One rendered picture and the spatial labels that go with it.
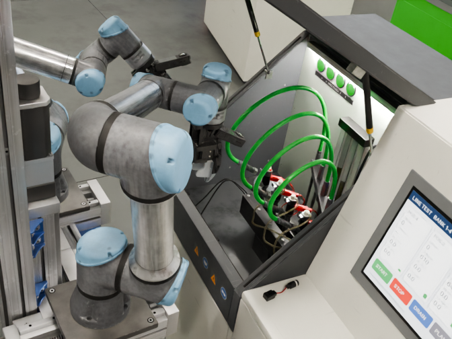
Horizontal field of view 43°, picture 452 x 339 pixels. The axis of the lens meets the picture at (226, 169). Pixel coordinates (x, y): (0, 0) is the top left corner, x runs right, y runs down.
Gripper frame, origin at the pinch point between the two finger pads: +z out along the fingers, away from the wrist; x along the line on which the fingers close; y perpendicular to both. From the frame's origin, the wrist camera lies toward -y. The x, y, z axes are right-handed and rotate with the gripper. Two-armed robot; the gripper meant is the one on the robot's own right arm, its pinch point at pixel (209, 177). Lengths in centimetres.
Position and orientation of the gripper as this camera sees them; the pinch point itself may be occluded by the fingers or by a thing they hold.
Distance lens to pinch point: 164.1
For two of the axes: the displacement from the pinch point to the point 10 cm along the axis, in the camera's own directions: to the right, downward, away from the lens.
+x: 4.3, 5.7, -7.0
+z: -1.3, 8.1, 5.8
